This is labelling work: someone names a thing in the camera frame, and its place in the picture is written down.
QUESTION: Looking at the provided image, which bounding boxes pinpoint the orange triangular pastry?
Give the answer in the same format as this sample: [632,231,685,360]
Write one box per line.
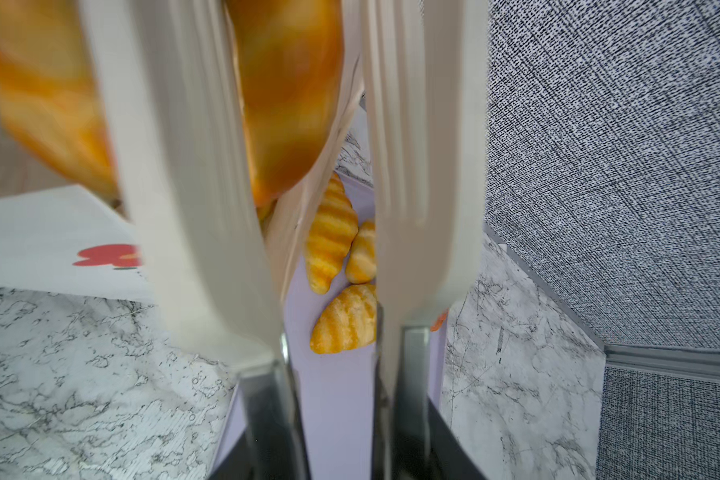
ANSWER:
[430,310,449,332]

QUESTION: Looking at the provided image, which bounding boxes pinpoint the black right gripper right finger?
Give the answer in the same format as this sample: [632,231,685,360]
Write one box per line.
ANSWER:
[428,401,486,480]

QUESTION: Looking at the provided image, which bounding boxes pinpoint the striped croissant far left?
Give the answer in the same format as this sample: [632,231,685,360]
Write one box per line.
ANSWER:
[304,172,359,295]

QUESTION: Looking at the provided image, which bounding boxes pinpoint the small golden bread roll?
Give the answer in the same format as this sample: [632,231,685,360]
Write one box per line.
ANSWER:
[345,220,377,284]

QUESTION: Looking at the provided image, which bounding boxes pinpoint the lilac plastic tray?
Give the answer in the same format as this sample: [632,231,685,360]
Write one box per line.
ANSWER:
[213,174,447,479]

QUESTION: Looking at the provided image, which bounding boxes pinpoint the ring shaped braided bread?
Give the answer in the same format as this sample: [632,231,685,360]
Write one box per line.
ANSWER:
[0,0,346,208]

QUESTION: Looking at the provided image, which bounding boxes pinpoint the white steel food tongs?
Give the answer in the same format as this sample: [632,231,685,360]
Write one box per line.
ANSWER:
[79,1,491,479]

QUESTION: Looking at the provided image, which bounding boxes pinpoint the golden croissant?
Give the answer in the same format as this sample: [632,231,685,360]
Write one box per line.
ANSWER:
[310,283,377,355]

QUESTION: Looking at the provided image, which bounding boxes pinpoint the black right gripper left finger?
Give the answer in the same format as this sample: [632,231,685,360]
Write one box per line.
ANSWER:
[207,430,255,480]

